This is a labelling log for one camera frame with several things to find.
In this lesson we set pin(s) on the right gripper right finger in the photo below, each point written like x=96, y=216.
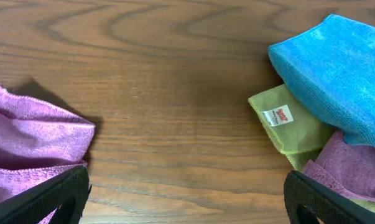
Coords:
x=307, y=201

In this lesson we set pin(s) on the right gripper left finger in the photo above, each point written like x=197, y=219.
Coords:
x=64, y=196

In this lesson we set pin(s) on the purple microfiber cloth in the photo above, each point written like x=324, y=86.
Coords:
x=38, y=141

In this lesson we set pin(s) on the green cloth with label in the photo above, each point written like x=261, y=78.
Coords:
x=293, y=130

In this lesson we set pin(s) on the blue microfiber cloth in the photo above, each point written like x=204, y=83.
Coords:
x=330, y=69

